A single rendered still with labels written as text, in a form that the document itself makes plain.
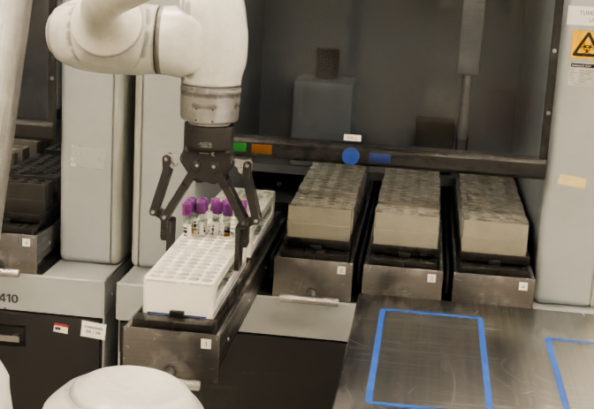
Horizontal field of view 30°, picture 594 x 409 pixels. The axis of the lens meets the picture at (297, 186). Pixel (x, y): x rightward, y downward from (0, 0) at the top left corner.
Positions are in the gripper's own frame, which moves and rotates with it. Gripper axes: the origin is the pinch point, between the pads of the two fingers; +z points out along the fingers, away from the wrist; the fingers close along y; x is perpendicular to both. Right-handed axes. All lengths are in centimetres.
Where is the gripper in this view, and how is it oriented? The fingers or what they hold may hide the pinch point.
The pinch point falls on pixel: (204, 251)
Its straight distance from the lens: 172.3
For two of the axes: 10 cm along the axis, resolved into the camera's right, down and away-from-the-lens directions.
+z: -0.6, 9.7, 2.2
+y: 9.9, 0.8, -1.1
